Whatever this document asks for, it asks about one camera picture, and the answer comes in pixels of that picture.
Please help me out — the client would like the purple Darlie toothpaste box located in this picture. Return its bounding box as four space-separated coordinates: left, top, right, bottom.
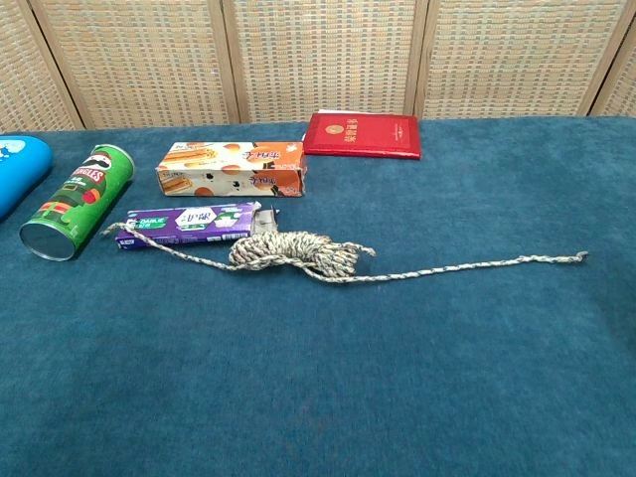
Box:
114 200 284 250

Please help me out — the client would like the orange and white biscuit box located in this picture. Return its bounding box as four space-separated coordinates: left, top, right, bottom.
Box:
155 140 308 199

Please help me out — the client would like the beige braided rope bundle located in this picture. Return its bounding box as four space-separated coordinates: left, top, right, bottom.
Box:
100 222 591 285

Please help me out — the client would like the woven rattan folding screen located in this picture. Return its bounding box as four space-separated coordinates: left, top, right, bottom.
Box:
0 0 636 135

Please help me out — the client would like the blue plastic case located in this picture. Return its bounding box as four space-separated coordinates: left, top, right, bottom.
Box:
0 134 55 223

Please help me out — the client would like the red certificate booklet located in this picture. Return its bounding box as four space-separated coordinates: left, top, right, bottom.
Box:
302 112 422 161

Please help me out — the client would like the green Pringles can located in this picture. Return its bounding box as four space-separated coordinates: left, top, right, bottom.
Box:
19 143 136 262

